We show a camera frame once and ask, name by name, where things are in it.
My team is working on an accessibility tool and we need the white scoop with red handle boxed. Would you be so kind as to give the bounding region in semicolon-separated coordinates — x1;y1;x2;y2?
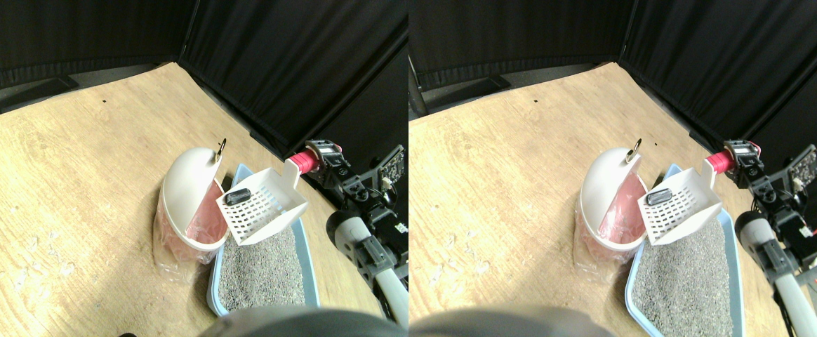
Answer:
637;150;740;247
215;149;322;247

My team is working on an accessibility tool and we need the white bin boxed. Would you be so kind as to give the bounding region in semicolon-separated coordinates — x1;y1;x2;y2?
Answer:
573;138;649;272
152;138;231;272

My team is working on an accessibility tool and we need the grey metal stand pole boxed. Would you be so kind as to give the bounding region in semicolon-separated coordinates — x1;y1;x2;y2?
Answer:
408;53;430;117

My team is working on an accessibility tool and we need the black curtain stand pole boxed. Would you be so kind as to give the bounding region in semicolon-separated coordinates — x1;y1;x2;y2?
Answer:
177;0;203;62
618;0;639;64

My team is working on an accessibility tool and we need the blue litter tray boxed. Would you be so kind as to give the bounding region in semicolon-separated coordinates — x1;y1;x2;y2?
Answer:
206;163;322;319
623;163;747;337

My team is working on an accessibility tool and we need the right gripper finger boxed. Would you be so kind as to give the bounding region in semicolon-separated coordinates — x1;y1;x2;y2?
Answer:
307;139;343;171
723;139;762;175

